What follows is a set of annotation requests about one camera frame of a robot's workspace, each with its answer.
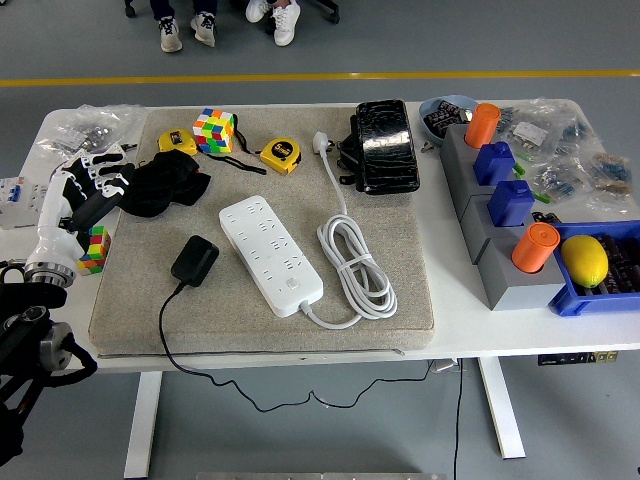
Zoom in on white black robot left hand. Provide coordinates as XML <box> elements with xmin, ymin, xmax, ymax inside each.
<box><xmin>23</xmin><ymin>152</ymin><xmax>137</xmax><ymax>274</ymax></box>

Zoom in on black plug adapter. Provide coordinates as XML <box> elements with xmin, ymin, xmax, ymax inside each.
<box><xmin>170</xmin><ymin>234</ymin><xmax>220</xmax><ymax>289</ymax></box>

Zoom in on thin black plug cord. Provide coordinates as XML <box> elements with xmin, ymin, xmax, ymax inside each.
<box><xmin>158</xmin><ymin>283</ymin><xmax>441</xmax><ymax>413</ymax></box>

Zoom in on white power strip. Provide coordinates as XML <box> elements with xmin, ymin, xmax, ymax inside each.
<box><xmin>218</xmin><ymin>195</ymin><xmax>326</xmax><ymax>318</ymax></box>

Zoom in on white circuit breaker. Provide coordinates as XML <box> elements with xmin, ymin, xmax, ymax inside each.
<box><xmin>0</xmin><ymin>177</ymin><xmax>51</xmax><ymax>231</ymax></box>

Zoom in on small colourful puzzle cube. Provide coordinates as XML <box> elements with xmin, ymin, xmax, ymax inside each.
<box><xmin>77</xmin><ymin>225</ymin><xmax>112</xmax><ymax>275</ymax></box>

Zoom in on clear bag of metal parts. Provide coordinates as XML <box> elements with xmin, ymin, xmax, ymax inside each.
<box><xmin>44</xmin><ymin>103</ymin><xmax>149</xmax><ymax>154</ymax></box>

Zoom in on black cloth pouch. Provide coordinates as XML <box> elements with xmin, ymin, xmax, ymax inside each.
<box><xmin>119</xmin><ymin>151</ymin><xmax>211</xmax><ymax>218</ymax></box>

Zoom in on plain yellow tape measure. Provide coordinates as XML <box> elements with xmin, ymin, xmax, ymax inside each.
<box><xmin>157</xmin><ymin>128</ymin><xmax>200</xmax><ymax>157</ymax></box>

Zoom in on large colourful puzzle cube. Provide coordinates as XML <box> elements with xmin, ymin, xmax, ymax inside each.
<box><xmin>192</xmin><ymin>107</ymin><xmax>236</xmax><ymax>155</ymax></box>

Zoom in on person's foot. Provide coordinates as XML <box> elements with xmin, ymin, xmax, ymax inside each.
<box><xmin>189</xmin><ymin>12</ymin><xmax>219</xmax><ymax>48</ymax></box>
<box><xmin>244</xmin><ymin>0</ymin><xmax>274</xmax><ymax>24</ymax></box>
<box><xmin>273</xmin><ymin>0</ymin><xmax>302</xmax><ymax>47</ymax></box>
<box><xmin>158</xmin><ymin>16</ymin><xmax>184</xmax><ymax>54</ymax></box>

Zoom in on white table leg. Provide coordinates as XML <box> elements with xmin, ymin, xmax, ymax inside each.
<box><xmin>477</xmin><ymin>357</ymin><xmax>527</xmax><ymax>460</ymax></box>
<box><xmin>123</xmin><ymin>372</ymin><xmax>164</xmax><ymax>480</ymax></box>

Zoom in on yellow tape measure 5m print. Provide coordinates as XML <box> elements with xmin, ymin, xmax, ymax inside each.
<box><xmin>259</xmin><ymin>137</ymin><xmax>303</xmax><ymax>176</ymax></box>

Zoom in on grey-brown mat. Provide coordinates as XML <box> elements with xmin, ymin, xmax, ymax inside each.
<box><xmin>88</xmin><ymin>103</ymin><xmax>435</xmax><ymax>357</ymax></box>

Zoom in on glossy black case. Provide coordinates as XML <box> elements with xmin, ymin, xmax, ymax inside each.
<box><xmin>354</xmin><ymin>98</ymin><xmax>421</xmax><ymax>195</ymax></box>

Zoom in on light blue bowl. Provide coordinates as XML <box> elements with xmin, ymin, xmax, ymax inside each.
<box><xmin>418</xmin><ymin>94</ymin><xmax>480</xmax><ymax>147</ymax></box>

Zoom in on dark components in bowl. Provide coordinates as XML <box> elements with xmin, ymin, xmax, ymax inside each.
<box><xmin>424</xmin><ymin>99</ymin><xmax>474</xmax><ymax>139</ymax></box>

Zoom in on grey peg holder block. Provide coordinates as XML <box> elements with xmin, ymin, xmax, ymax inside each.
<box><xmin>438</xmin><ymin>123</ymin><xmax>501</xmax><ymax>221</ymax></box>
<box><xmin>477</xmin><ymin>234</ymin><xmax>571</xmax><ymax>312</ymax></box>
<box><xmin>458</xmin><ymin>192</ymin><xmax>531</xmax><ymax>266</ymax></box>

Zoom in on orange cylinder peg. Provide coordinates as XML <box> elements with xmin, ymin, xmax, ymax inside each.
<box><xmin>464</xmin><ymin>102</ymin><xmax>502</xmax><ymax>149</ymax></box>
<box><xmin>510</xmin><ymin>222</ymin><xmax>561</xmax><ymax>274</ymax></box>

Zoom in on blue block peg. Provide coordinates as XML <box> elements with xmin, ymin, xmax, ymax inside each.
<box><xmin>472</xmin><ymin>140</ymin><xmax>516</xmax><ymax>186</ymax></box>
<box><xmin>487</xmin><ymin>179</ymin><xmax>536</xmax><ymax>228</ymax></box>

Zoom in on clear bag with white label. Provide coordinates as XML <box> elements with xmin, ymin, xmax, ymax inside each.
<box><xmin>499</xmin><ymin>99</ymin><xmax>596</xmax><ymax>161</ymax></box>

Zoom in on clear bag of blue resistors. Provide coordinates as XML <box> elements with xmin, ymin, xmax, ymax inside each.
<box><xmin>529</xmin><ymin>154</ymin><xmax>596</xmax><ymax>201</ymax></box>

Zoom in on blue plastic bin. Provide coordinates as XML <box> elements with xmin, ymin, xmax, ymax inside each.
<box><xmin>547</xmin><ymin>219</ymin><xmax>640</xmax><ymax>319</ymax></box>

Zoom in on yellow lemon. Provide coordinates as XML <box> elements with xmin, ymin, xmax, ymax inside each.
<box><xmin>559</xmin><ymin>235</ymin><xmax>610</xmax><ymax>289</ymax></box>

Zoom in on black table control panel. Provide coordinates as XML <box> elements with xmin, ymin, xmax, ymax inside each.
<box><xmin>537</xmin><ymin>351</ymin><xmax>619</xmax><ymax>366</ymax></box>

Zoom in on clear bag of brown resistors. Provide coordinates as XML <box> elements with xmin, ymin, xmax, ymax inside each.
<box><xmin>584</xmin><ymin>144</ymin><xmax>640</xmax><ymax>211</ymax></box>

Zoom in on dark components in bin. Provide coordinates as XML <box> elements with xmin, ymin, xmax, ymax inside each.
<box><xmin>584</xmin><ymin>232</ymin><xmax>640</xmax><ymax>296</ymax></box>

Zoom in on thick black wrist strap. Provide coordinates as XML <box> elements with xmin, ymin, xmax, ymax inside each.
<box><xmin>203</xmin><ymin>151</ymin><xmax>268</xmax><ymax>176</ymax></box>

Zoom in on thin black wrist strap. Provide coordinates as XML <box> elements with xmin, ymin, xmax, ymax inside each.
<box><xmin>232</xmin><ymin>114</ymin><xmax>262</xmax><ymax>155</ymax></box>

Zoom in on white power strip cable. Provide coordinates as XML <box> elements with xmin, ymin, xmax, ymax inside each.
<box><xmin>298</xmin><ymin>130</ymin><xmax>400</xmax><ymax>330</ymax></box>

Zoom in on black hanging cable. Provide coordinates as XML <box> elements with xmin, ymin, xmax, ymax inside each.
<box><xmin>452</xmin><ymin>359</ymin><xmax>464</xmax><ymax>480</ymax></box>

